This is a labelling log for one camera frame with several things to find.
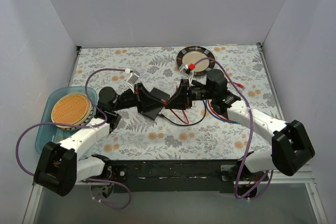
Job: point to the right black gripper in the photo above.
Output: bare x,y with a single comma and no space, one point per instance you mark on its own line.
187,96

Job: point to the teal plastic tray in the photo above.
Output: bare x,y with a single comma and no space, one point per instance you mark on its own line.
56,132

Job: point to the black network switch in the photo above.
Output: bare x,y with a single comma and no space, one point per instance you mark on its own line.
157,105

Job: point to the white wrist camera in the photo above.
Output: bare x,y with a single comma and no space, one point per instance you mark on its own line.
132,79
186,69

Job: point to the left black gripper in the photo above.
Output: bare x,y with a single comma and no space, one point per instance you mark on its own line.
139,97

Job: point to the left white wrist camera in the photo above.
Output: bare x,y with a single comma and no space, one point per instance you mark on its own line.
132,79

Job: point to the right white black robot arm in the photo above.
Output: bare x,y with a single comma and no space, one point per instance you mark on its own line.
291,147

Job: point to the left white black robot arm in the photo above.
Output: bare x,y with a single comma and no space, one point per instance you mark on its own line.
60,165

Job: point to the orange woven round plate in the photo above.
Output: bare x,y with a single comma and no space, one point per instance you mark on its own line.
72,109

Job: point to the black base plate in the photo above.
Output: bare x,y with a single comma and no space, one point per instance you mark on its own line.
172,175

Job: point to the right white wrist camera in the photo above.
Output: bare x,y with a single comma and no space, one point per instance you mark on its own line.
186,69

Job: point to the dark rimmed beige plate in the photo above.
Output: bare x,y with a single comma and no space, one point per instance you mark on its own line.
192,54

